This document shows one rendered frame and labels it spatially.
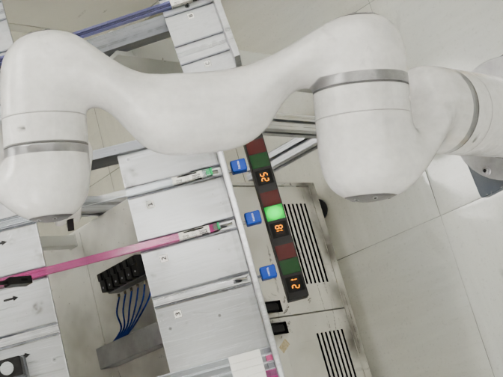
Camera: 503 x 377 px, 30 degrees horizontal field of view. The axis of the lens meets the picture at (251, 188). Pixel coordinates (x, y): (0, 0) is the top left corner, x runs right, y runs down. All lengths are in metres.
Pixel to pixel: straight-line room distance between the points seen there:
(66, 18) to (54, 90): 1.87
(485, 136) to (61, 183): 0.58
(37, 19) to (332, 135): 1.92
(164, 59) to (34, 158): 0.96
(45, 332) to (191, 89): 0.81
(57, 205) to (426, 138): 0.46
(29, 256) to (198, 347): 0.37
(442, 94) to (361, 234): 1.31
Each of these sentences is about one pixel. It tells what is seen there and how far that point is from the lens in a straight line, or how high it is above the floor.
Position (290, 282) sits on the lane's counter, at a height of 0.66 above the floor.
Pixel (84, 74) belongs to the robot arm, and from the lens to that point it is 1.12.
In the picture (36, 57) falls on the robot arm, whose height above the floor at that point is 1.39.
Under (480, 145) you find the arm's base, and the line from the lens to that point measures 1.35.
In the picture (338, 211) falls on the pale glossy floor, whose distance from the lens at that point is 2.57.
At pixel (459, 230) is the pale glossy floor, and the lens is 2.35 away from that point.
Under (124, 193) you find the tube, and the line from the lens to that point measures 1.83.
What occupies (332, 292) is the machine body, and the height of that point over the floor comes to 0.12.
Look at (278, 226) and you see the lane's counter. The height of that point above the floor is 0.66.
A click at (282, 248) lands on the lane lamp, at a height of 0.66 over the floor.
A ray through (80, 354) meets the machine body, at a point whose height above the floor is 0.62.
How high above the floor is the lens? 2.00
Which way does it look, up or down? 46 degrees down
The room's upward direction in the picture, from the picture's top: 90 degrees counter-clockwise
